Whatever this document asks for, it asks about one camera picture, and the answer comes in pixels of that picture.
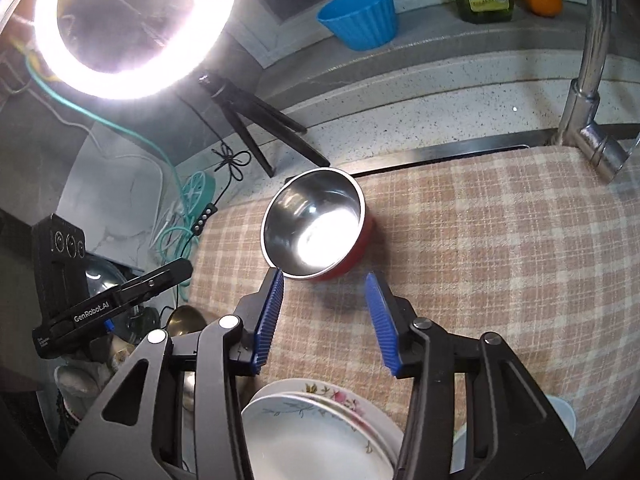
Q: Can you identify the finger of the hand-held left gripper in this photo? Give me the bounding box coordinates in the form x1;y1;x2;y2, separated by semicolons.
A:
112;259;193;306

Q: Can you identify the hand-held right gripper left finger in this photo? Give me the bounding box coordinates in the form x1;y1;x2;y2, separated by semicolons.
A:
57;267;286;480

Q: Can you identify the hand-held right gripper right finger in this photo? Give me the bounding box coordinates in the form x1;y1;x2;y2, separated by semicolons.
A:
365;272;586;480

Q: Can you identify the deep plate with pink flowers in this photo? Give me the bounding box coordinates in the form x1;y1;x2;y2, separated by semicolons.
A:
287;379;405;453

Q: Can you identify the steel bowl with red outside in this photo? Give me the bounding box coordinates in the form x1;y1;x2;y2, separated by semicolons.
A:
261;168;376;282

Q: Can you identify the white plate with leaf print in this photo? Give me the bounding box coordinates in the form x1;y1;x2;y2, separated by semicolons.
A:
241;392;401;480

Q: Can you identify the glass lid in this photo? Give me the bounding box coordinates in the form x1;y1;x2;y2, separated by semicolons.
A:
82;252;132;321

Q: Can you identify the brass ladle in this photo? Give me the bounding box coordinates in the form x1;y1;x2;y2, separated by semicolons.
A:
165;305;208;339

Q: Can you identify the black inline remote control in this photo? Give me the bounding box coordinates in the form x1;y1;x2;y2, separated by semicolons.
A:
191;202;219;236

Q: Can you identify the teal round fan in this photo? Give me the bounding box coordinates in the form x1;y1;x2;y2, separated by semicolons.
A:
179;171;217;218

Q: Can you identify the checked cloth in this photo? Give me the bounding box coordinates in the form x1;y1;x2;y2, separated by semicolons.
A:
187;145;640;480

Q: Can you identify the black tripod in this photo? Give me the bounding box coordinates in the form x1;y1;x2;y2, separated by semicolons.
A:
197;74;332;178

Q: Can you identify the white ceramic bowl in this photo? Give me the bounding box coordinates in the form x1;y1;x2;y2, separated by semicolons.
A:
452;395;577;476

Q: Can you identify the blue ribbed cup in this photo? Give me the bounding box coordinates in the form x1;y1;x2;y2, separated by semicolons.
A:
317;0;399;52

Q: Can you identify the chrome faucet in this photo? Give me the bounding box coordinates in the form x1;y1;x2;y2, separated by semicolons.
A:
550;0;640;183

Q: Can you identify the black cable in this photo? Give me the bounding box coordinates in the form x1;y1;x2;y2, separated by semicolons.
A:
170;92;251;311

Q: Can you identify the teal cable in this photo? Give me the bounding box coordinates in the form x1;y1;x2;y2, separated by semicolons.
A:
25;52;216;306

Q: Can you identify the ring light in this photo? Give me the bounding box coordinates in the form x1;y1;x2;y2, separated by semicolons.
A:
32;0;240;100

